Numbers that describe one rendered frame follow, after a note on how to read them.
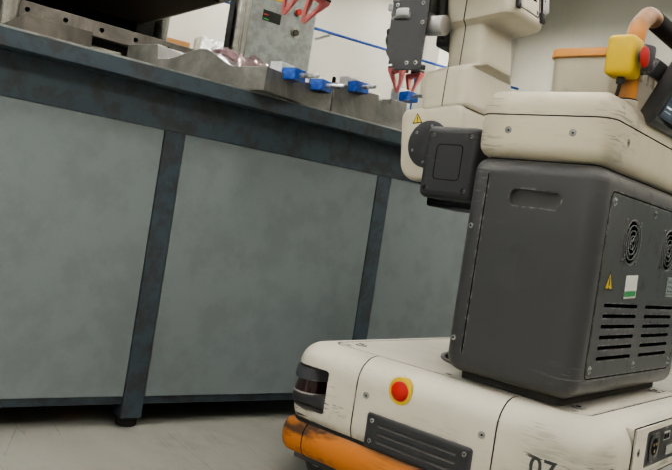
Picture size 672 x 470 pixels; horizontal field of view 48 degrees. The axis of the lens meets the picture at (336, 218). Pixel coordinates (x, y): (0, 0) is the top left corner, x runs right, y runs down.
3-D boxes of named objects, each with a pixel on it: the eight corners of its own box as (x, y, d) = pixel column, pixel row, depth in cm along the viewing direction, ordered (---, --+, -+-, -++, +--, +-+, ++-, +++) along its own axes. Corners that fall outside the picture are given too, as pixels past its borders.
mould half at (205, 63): (329, 113, 195) (335, 70, 195) (263, 90, 174) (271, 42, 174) (192, 105, 224) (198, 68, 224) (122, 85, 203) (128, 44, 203)
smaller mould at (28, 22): (88, 62, 174) (93, 32, 174) (20, 45, 164) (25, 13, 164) (60, 68, 189) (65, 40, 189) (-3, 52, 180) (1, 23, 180)
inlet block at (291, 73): (323, 89, 178) (327, 66, 178) (310, 84, 174) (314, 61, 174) (280, 88, 186) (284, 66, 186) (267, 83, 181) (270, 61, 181)
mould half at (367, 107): (402, 134, 216) (409, 87, 216) (330, 115, 200) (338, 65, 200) (301, 134, 256) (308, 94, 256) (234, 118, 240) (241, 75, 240)
